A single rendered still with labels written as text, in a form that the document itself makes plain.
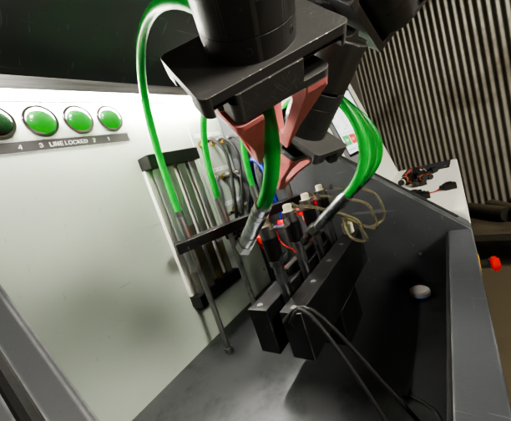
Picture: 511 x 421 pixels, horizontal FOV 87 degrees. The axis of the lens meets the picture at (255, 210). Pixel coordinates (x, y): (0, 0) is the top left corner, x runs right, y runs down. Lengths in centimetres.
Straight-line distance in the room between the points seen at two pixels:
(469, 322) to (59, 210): 61
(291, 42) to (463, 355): 33
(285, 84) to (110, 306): 51
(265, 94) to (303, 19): 6
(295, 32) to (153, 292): 55
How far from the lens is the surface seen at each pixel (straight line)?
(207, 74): 17
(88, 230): 57
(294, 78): 18
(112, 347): 60
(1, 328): 22
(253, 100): 17
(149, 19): 42
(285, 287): 46
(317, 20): 20
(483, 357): 38
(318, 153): 32
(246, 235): 30
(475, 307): 45
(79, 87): 62
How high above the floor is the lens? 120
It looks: 9 degrees down
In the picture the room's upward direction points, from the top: 18 degrees counter-clockwise
